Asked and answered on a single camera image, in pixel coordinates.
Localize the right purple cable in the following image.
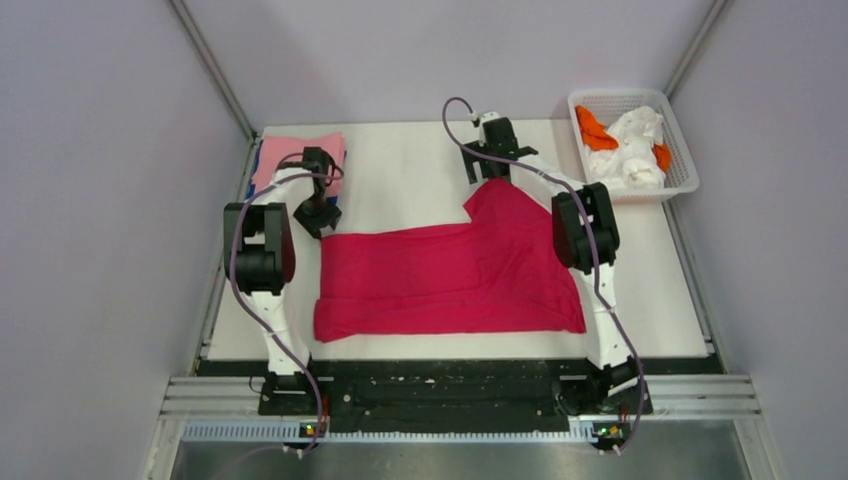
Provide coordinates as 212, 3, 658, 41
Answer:
441, 96, 648, 455

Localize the purple cable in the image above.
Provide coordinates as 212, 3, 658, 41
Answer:
227, 152, 346, 455
441, 96, 648, 455

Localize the magenta t shirt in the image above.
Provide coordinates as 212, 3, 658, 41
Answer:
314, 180, 586, 343

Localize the folded pink t shirt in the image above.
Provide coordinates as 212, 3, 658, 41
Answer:
250, 131, 347, 200

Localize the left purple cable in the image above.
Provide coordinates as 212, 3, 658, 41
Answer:
227, 152, 346, 455

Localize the white t shirt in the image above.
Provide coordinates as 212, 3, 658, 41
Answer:
586, 105, 666, 193

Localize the grey cable duct rail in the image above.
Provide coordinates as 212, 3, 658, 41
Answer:
182, 420, 598, 444

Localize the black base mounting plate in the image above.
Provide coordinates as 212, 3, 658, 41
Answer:
196, 358, 719, 434

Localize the orange t shirt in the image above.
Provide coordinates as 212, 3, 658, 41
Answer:
574, 104, 673, 175

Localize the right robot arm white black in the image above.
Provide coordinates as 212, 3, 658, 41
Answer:
460, 111, 647, 413

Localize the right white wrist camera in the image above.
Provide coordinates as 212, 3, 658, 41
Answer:
469, 111, 500, 128

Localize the white plastic basket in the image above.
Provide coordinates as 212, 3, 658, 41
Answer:
568, 88, 699, 203

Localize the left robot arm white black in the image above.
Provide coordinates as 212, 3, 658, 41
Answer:
223, 146, 344, 414

